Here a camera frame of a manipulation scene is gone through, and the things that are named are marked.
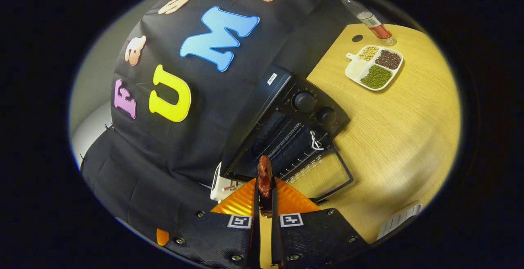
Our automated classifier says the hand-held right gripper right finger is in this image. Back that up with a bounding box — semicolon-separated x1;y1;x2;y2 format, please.
271;177;369;269

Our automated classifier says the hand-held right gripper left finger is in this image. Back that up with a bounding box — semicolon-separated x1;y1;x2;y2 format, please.
164;178;261;269

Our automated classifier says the red meat piece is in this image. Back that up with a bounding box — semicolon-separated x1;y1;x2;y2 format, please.
257;155;274;217

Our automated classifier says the black electric oven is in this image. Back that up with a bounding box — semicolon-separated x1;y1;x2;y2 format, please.
223;64;355;202

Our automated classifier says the white toaster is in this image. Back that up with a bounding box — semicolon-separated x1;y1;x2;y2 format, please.
210;162;246;203

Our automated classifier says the clear mesh utensil holder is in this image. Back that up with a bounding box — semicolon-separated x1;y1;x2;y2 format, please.
224;180;247;194

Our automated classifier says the white ribbed tray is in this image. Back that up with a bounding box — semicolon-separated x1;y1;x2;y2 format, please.
376;203;423;240

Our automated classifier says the black backdrop cloth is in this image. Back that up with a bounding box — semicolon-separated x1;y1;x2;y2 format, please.
80;0;361;237

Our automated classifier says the white divided plate of beans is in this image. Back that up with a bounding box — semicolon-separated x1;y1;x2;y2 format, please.
345;45;404;92

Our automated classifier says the clear bottle with red label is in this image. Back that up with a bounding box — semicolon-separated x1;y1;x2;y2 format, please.
334;0;398;47

